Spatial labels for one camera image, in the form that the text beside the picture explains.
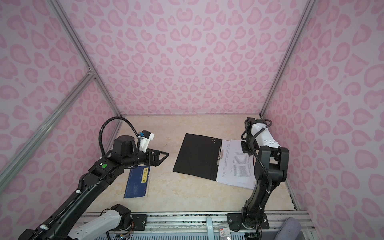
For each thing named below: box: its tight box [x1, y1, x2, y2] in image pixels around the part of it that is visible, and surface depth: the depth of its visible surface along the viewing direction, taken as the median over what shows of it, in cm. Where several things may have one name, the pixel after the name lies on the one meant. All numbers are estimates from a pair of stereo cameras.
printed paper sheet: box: [216, 139, 258, 190], surface depth 92 cm
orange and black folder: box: [172, 133, 231, 181], surface depth 98 cm
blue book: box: [123, 166, 151, 199], surface depth 86 cm
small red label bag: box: [218, 223, 231, 238], surface depth 70 cm
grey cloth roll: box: [274, 217, 302, 240], surface depth 70 cm
